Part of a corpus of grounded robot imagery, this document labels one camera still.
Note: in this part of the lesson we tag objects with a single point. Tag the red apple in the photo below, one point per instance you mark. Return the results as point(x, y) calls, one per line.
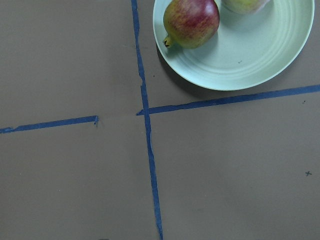
point(190, 23)

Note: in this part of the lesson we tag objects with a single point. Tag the yellow-green peach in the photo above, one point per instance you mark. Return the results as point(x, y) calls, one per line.
point(245, 7)

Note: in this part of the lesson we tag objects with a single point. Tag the light green plate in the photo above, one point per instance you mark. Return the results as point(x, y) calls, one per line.
point(247, 50)

